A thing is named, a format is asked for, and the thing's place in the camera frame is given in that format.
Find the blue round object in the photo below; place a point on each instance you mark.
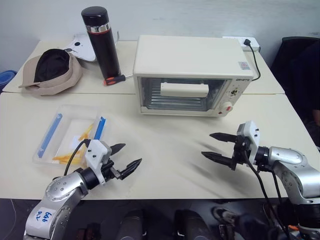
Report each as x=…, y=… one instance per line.
x=6, y=78

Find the white knob with red mark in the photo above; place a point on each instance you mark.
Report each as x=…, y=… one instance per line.
x=226, y=108

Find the yellow french fry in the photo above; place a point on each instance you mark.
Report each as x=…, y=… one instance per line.
x=62, y=157
x=73, y=161
x=86, y=131

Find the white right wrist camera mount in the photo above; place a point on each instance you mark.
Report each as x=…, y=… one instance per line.
x=252, y=140

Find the clear container with blue clips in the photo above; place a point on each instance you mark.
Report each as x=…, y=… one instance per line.
x=67, y=130

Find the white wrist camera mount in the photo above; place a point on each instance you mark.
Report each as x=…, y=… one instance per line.
x=96, y=153
x=252, y=140

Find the beige cap black lining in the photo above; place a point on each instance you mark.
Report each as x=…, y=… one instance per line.
x=72, y=75

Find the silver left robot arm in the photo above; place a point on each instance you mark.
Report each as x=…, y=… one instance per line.
x=62, y=190

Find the cream toaster oven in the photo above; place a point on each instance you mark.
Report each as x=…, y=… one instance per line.
x=187, y=55

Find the dark rounded shape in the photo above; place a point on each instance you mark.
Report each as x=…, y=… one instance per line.
x=131, y=225

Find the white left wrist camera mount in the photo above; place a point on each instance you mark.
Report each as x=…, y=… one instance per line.
x=96, y=153

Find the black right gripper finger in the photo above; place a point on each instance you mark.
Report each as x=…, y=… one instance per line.
x=225, y=137
x=218, y=158

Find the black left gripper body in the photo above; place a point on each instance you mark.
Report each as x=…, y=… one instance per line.
x=110, y=171

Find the white power strip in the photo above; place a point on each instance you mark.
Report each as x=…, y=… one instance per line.
x=237, y=39

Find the white flat plastic device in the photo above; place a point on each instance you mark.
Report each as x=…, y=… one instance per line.
x=82, y=47

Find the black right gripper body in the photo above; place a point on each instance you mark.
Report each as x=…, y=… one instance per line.
x=240, y=152

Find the black thermos bottle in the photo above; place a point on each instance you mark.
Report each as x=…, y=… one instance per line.
x=105, y=50

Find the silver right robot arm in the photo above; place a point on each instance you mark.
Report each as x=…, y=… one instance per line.
x=290, y=160

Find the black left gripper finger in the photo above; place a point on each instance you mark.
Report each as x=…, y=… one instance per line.
x=118, y=148
x=131, y=168

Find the black chair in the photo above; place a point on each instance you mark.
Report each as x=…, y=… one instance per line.
x=295, y=65

